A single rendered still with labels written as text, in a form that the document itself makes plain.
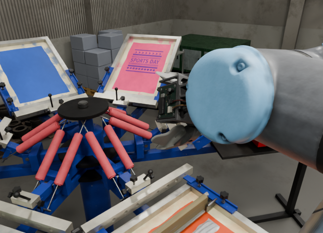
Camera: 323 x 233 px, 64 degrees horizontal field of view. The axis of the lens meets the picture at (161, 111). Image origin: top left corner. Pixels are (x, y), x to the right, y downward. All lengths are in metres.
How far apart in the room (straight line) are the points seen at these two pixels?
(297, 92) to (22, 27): 5.22
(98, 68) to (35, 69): 2.62
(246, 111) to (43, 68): 2.48
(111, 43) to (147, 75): 2.92
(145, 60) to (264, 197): 1.88
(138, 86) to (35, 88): 0.87
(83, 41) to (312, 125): 5.17
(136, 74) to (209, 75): 2.26
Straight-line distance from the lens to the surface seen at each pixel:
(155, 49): 2.63
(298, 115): 0.18
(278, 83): 0.19
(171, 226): 1.24
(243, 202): 2.94
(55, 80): 2.51
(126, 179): 1.47
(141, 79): 2.39
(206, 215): 1.42
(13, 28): 5.25
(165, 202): 1.41
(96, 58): 5.06
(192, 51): 6.39
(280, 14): 7.62
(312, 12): 7.51
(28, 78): 2.52
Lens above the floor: 1.99
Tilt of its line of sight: 26 degrees down
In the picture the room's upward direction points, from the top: straight up
